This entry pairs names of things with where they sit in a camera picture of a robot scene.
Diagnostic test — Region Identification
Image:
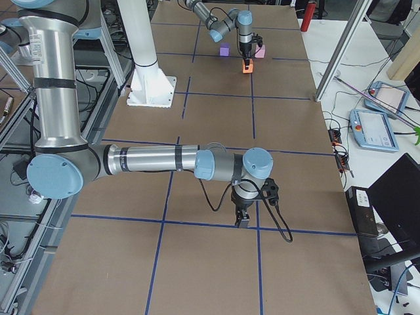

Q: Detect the orange foam block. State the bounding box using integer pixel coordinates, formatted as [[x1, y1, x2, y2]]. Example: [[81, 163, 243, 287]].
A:
[[242, 59, 253, 74]]

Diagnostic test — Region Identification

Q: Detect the pink foam block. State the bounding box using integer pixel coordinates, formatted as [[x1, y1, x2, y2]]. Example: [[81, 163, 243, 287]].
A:
[[255, 45, 266, 58]]

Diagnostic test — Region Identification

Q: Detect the purple foam block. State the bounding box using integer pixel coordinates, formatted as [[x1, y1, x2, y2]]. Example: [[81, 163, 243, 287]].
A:
[[219, 43, 230, 56]]

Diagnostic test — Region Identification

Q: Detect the red water bottle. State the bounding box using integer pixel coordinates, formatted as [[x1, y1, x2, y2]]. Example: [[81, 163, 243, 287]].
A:
[[301, 1, 316, 32]]

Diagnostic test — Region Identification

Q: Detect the orange black connector strip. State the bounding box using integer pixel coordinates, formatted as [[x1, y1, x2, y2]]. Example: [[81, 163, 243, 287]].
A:
[[328, 128, 350, 173]]

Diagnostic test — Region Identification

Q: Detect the black computer box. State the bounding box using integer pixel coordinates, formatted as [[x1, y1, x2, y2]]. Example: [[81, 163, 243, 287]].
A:
[[345, 186, 379, 238]]

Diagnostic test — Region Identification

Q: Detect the purple rod tool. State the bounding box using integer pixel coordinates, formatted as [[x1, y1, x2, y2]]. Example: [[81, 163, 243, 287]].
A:
[[333, 75, 419, 136]]

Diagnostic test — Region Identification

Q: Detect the near blue teach pendant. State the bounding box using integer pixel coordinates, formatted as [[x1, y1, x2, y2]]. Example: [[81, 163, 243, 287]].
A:
[[349, 109, 399, 153]]

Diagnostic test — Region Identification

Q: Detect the blue teach pendant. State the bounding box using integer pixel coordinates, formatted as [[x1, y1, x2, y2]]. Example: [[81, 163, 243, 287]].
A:
[[369, 81, 410, 116], [349, 109, 399, 153]]

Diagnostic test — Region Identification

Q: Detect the far blue teach pendant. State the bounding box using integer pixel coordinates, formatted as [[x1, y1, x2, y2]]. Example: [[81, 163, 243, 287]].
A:
[[369, 81, 410, 116]]

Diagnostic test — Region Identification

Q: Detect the black monitor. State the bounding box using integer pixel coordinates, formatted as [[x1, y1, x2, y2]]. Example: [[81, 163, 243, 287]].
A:
[[364, 152, 420, 275]]

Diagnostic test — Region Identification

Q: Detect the wooden beam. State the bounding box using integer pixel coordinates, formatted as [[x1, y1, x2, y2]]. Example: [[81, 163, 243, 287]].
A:
[[387, 10, 419, 81]]

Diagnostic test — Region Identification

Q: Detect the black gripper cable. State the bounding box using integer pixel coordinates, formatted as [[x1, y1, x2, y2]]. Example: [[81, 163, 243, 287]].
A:
[[199, 177, 293, 243]]

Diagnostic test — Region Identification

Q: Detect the white pedestal column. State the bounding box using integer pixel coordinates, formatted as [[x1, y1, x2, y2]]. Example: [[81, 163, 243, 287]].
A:
[[117, 0, 177, 108]]

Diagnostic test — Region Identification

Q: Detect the aluminium frame post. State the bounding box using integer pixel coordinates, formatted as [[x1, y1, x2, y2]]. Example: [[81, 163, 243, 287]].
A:
[[314, 0, 372, 102]]

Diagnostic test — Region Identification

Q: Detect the blue network cable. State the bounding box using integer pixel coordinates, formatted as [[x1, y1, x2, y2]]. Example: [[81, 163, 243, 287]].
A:
[[385, 262, 414, 315]]

